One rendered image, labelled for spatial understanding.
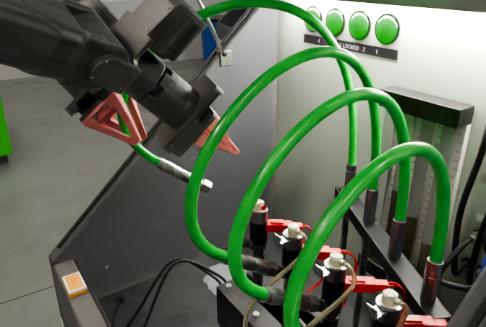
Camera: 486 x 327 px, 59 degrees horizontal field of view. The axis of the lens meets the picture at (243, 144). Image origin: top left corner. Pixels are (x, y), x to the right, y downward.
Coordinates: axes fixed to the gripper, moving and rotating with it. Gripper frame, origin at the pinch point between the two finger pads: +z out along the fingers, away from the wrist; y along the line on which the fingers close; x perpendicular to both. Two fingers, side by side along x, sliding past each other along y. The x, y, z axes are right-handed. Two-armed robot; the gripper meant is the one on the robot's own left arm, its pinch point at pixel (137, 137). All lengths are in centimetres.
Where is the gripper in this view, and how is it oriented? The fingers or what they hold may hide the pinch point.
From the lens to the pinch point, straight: 66.7
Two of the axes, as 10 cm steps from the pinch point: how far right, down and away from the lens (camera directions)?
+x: -7.3, 6.6, 1.9
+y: 0.9, -1.8, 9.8
